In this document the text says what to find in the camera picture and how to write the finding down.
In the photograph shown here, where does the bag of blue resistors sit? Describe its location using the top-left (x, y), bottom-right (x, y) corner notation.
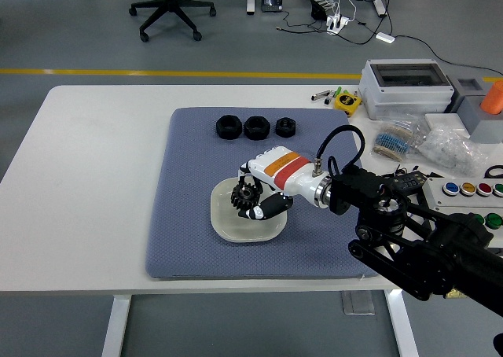
top-left (371, 115), bottom-right (428, 162)

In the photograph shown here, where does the grey three-button control box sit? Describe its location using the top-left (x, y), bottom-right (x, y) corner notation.
top-left (459, 207), bottom-right (503, 252)

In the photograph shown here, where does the blue-grey textured mat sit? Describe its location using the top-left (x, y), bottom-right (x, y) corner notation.
top-left (145, 107), bottom-right (386, 282)

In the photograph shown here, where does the large black hex nut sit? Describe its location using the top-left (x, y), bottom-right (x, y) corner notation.
top-left (215, 114), bottom-right (242, 140)
top-left (243, 115), bottom-right (270, 141)

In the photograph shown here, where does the white square plate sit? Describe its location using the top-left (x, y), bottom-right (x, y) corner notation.
top-left (210, 177), bottom-right (288, 243)

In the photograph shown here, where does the black power adapter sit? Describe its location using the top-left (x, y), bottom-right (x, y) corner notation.
top-left (310, 0), bottom-right (329, 21)

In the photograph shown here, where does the grey block fixture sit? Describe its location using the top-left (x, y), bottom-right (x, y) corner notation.
top-left (446, 76), bottom-right (503, 145)

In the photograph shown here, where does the small black display module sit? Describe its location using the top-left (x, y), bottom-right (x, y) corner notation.
top-left (392, 171), bottom-right (430, 193)

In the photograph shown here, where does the white flat box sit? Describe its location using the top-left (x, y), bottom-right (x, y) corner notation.
top-left (424, 112), bottom-right (471, 140)

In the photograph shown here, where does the large black gear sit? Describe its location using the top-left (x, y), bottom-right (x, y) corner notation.
top-left (230, 182), bottom-right (263, 219)

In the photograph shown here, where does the bag of clear plastic parts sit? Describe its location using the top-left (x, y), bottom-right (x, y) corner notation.
top-left (416, 123), bottom-right (488, 177)

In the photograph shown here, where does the orange cylinder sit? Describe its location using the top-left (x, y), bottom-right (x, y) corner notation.
top-left (479, 80), bottom-right (503, 116)

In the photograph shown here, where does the yellow tape measure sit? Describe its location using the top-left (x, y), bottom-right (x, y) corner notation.
top-left (333, 92), bottom-right (363, 116)

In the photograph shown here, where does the white table leg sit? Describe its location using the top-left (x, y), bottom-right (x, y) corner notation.
top-left (101, 295), bottom-right (132, 357)
top-left (384, 289), bottom-right (420, 357)

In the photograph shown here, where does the grey electrical enclosure box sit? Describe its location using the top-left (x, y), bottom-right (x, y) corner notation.
top-left (358, 59), bottom-right (456, 121)

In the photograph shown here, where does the small black hex nut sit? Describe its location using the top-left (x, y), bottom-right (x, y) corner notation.
top-left (274, 117), bottom-right (298, 139)

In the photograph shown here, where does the grey four-button control box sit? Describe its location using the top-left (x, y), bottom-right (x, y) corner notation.
top-left (422, 175), bottom-right (503, 211)

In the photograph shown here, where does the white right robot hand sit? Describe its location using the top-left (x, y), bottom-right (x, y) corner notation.
top-left (235, 145), bottom-right (324, 222)

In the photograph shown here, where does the grey floor socket plate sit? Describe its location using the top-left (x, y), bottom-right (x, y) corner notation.
top-left (340, 290), bottom-right (376, 316)

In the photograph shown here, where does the white power strip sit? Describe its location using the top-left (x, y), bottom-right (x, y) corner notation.
top-left (325, 14), bottom-right (352, 35)

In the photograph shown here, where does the black office chair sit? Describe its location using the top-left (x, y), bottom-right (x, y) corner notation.
top-left (128, 0), bottom-right (218, 43)

